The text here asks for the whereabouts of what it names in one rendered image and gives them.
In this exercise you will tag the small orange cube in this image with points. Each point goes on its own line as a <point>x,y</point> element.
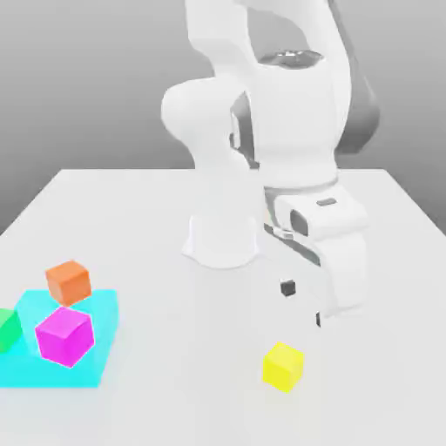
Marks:
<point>68,284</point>

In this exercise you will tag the small magenta cube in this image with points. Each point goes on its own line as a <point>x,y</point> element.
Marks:
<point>64,338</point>

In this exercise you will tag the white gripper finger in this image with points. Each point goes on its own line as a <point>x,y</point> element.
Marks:
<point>287,287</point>
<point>318,319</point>

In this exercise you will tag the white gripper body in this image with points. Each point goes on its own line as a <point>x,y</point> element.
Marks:
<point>345,271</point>

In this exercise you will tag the small green cube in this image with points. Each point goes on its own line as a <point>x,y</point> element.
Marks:
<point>8,331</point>

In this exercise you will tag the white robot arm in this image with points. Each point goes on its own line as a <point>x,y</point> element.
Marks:
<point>292,132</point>

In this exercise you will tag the small yellow cube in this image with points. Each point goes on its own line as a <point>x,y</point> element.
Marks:
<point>283,367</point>

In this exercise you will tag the large cyan box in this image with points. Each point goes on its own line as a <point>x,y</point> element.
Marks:
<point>52,374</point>

